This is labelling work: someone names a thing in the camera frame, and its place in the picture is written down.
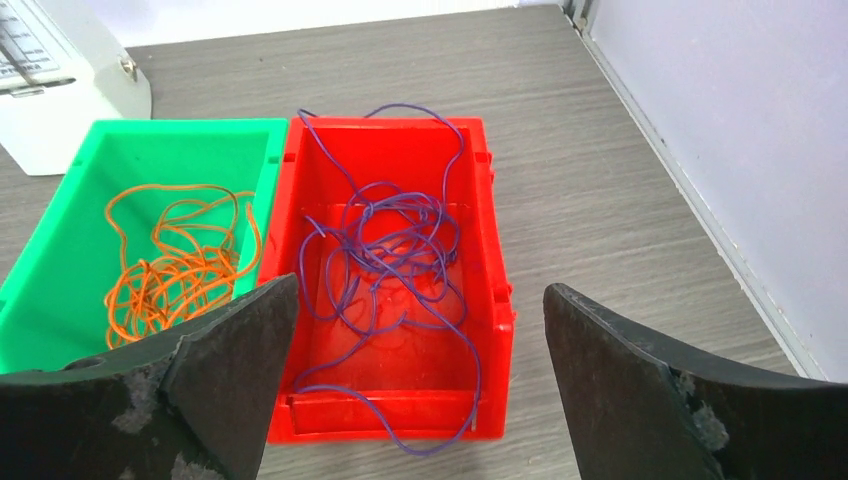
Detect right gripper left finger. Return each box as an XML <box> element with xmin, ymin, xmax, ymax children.
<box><xmin>1</xmin><ymin>274</ymin><xmax>299</xmax><ymax>479</ymax></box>

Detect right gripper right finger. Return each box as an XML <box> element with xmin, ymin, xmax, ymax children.
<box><xmin>543</xmin><ymin>283</ymin><xmax>847</xmax><ymax>479</ymax></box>

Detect purple wire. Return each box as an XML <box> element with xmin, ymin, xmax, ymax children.
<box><xmin>291</xmin><ymin>102</ymin><xmax>484</xmax><ymax>458</ymax></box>

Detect green plastic bin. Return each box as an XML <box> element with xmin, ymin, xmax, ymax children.
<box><xmin>1</xmin><ymin>119</ymin><xmax>289</xmax><ymax>374</ymax></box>

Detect red plastic bin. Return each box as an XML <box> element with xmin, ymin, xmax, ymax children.
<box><xmin>259</xmin><ymin>117</ymin><xmax>515</xmax><ymax>443</ymax></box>

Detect white metronome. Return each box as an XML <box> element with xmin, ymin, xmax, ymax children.
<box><xmin>1</xmin><ymin>0</ymin><xmax>152</xmax><ymax>176</ymax></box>

